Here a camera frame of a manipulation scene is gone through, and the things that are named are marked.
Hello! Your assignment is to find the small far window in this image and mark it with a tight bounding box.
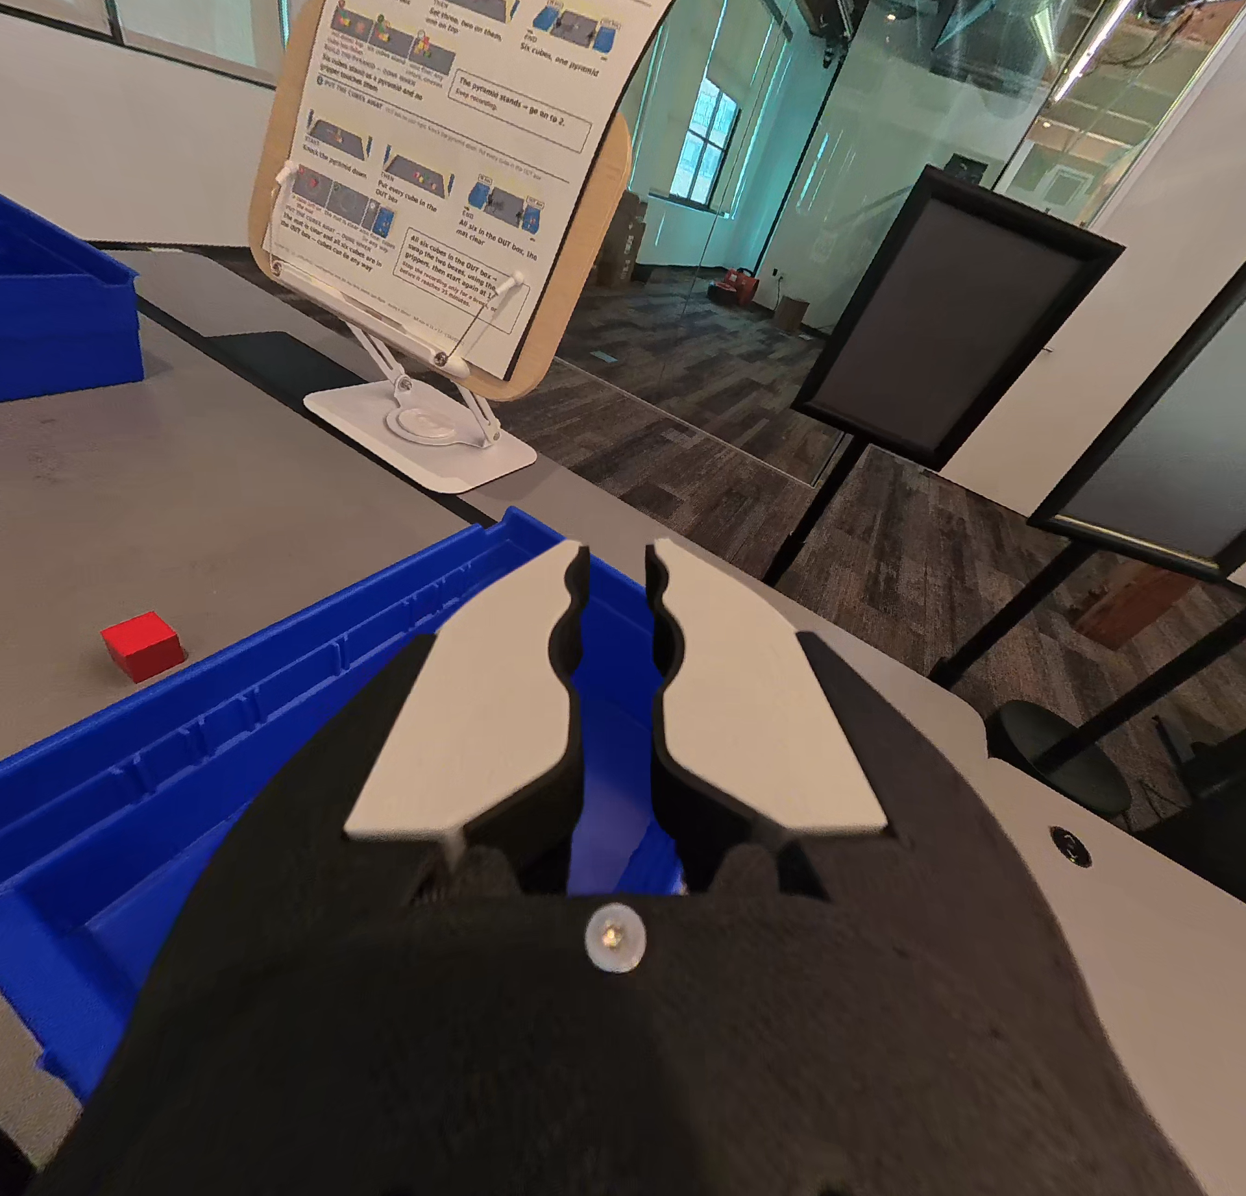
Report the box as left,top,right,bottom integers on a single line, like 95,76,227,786
672,77,743,209

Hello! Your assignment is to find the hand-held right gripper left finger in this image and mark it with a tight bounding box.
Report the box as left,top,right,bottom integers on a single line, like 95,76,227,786
343,539,594,875

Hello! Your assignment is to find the blue plastic bin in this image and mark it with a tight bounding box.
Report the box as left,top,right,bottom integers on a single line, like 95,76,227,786
0,194,147,404
0,507,688,1105

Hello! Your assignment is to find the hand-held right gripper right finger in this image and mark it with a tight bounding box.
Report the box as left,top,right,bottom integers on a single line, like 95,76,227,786
644,537,891,891

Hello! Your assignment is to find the grey display screen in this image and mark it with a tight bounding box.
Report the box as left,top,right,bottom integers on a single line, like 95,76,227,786
1027,262,1246,585

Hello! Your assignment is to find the red wooden cube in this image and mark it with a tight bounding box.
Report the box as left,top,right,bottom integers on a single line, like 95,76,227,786
101,612,187,683

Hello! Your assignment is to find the dark display panel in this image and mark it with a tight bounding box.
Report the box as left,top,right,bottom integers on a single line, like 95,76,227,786
790,166,1126,472

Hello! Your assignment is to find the large cardboard box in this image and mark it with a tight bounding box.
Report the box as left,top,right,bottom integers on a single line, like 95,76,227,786
596,192,649,291

